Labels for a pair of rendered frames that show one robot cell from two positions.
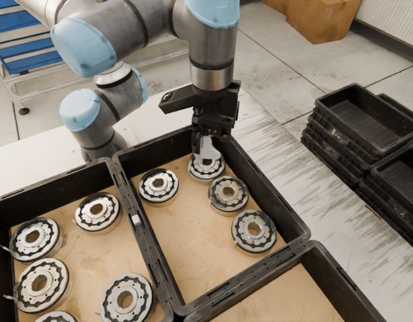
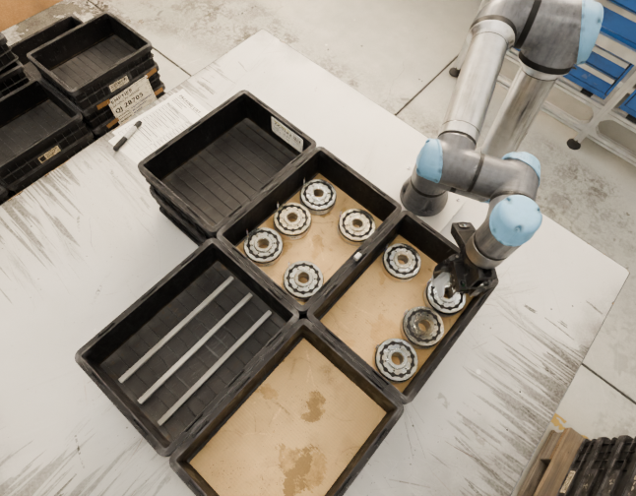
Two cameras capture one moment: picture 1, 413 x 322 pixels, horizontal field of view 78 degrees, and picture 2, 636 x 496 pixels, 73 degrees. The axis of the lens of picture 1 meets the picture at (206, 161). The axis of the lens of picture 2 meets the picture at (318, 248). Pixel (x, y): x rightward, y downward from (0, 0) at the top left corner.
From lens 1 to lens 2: 52 cm
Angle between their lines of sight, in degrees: 33
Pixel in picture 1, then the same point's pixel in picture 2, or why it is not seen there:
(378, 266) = not seen: outside the picture
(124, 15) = (467, 170)
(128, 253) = (335, 265)
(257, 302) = (339, 380)
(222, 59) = (485, 251)
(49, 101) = not seen: hidden behind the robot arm
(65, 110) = not seen: hidden behind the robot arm
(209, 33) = (487, 230)
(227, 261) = (360, 346)
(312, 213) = (459, 436)
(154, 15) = (485, 186)
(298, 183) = (490, 413)
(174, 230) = (368, 292)
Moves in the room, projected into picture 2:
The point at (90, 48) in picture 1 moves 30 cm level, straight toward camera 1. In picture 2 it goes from (427, 167) to (313, 271)
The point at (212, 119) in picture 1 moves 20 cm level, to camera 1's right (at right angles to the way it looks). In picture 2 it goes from (457, 271) to (507, 364)
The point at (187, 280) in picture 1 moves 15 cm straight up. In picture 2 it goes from (334, 318) to (341, 298)
